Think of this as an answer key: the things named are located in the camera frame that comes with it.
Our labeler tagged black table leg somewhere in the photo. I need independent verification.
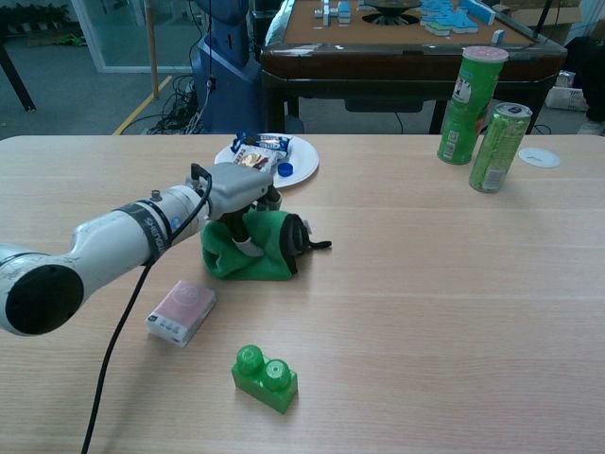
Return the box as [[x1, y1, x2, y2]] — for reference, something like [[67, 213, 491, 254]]
[[0, 44, 37, 114]]

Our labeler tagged green microfiber cloth black trim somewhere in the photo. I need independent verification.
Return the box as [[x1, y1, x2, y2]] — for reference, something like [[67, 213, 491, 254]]
[[199, 209, 333, 283]]

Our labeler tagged green drink can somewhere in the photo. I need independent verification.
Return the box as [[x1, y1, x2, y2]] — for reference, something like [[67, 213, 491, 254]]
[[468, 101, 533, 194]]

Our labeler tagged pink tissue pack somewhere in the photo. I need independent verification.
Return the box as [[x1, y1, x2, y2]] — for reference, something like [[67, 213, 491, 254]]
[[144, 279, 217, 350]]

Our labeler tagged white round table grommet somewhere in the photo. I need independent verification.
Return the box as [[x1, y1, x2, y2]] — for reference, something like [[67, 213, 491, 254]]
[[518, 146, 561, 169]]

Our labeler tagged blue oreo snack packet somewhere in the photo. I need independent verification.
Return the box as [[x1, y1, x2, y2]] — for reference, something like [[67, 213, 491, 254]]
[[231, 132, 294, 159]]

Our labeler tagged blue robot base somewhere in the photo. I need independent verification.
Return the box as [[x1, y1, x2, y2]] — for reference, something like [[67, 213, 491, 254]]
[[189, 0, 264, 135]]

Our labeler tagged wooden pole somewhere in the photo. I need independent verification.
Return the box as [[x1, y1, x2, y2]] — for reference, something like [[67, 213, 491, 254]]
[[146, 0, 160, 100]]

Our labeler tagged black floor cable bundle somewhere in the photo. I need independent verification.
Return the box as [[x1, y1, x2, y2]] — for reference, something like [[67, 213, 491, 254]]
[[139, 74, 205, 137]]

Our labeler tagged white round plate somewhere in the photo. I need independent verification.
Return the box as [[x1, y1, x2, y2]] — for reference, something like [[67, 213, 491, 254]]
[[213, 136, 320, 190]]

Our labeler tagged dark wooden mahjong table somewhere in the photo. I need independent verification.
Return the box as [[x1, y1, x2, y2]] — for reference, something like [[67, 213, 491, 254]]
[[259, 0, 568, 136]]

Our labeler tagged blue white mahjong tile pile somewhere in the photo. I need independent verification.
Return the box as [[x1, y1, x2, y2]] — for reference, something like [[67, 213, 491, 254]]
[[419, 0, 497, 38]]

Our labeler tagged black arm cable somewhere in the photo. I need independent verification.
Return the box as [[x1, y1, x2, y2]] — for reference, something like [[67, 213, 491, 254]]
[[79, 163, 214, 454]]

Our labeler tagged green toy building block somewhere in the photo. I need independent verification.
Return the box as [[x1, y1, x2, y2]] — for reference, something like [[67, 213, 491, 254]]
[[230, 344, 299, 416]]

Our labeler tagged green chips tube pink lid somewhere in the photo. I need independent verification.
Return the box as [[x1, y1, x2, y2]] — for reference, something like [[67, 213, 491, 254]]
[[436, 45, 510, 166]]

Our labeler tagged white storage basket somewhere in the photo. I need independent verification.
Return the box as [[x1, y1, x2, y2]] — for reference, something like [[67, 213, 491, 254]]
[[544, 70, 590, 113]]

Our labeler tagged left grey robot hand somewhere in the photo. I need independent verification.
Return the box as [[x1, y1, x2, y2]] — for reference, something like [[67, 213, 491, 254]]
[[203, 163, 284, 259]]

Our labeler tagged black round mahjong centre dish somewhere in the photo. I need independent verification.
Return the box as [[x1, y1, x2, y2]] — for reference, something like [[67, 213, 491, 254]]
[[362, 0, 422, 25]]

